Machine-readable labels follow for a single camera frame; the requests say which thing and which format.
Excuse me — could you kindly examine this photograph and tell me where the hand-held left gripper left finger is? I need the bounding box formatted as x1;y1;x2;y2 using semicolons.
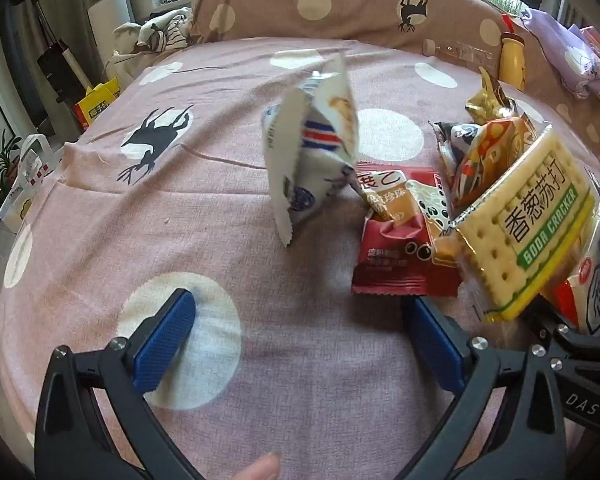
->
34;287;206;480

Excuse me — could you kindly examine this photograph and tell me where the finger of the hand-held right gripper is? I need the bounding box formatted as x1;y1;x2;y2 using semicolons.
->
522;296;600;431

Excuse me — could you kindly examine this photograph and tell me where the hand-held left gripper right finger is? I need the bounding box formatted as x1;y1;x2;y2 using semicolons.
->
402;296;568;480

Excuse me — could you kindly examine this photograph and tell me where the red bubble tea snack packet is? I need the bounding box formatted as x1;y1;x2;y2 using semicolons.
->
351;160;463;298

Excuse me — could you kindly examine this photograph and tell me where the soda cracker packet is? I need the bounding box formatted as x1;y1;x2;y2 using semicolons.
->
447;122;600;323

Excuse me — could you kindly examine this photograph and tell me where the white striped snack packet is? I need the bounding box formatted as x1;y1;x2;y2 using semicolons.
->
261;52;361;248

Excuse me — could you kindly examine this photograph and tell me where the person's left hand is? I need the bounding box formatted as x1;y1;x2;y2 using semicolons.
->
230;452;282;480

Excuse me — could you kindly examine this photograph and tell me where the red and white snack packet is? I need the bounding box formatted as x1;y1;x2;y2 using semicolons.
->
550;220;600;336

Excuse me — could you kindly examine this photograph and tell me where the pink polka dot bedsheet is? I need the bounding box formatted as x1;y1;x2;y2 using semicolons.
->
0;35;600;480

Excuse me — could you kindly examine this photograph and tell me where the orange patterned snack packet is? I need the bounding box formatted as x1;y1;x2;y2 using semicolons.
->
450;117;536;211

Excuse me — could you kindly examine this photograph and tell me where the dark blue snack packet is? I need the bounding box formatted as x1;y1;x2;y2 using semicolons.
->
432;121;481;181

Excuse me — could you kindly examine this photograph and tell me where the white paper bag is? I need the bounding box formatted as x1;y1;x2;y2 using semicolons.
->
0;132;66;233

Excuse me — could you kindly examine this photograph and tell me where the green potted plant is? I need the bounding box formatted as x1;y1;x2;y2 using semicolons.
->
0;130;23;191

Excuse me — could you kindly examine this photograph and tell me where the yellow box on floor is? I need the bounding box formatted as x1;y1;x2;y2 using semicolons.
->
74;77;123;131

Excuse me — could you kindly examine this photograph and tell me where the gold foil snack packet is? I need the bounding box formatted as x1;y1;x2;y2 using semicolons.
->
465;67;518;126

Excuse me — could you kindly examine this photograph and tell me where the black rectangular object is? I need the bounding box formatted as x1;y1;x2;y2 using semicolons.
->
36;42;88;97

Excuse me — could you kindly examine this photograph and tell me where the clear plastic bottle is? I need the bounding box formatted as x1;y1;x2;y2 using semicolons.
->
422;39;501;68

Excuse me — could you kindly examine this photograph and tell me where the yellow bottle with red cap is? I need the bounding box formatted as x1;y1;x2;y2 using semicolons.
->
497;14;527;92

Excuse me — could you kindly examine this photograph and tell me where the white striped cloth bundle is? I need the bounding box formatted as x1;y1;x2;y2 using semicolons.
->
112;7;193;61

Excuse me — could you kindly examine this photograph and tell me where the purple polka dot cloth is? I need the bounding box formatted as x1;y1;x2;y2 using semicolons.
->
522;7;600;101

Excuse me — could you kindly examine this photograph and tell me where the brown polka dot bolster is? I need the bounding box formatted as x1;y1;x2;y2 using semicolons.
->
187;0;536;76

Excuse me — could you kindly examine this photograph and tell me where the white radiator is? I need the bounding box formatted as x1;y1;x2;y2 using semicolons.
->
555;0;598;28

